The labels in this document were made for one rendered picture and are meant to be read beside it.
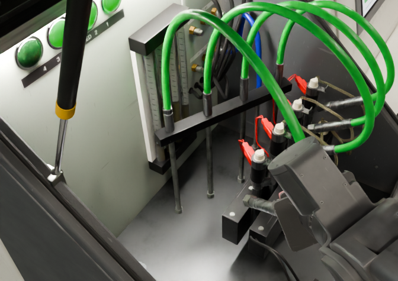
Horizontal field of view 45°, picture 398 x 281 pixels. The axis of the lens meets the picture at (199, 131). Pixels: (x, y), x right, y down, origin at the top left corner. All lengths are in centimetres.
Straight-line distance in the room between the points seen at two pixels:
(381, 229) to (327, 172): 7
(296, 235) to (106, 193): 53
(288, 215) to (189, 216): 60
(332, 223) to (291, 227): 13
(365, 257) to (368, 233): 3
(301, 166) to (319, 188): 3
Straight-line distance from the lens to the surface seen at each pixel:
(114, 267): 65
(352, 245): 43
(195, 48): 111
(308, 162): 46
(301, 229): 59
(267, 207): 74
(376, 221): 44
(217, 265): 109
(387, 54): 94
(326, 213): 46
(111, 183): 103
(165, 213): 117
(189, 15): 70
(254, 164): 87
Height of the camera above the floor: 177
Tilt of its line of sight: 44 degrees down
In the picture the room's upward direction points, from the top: 3 degrees counter-clockwise
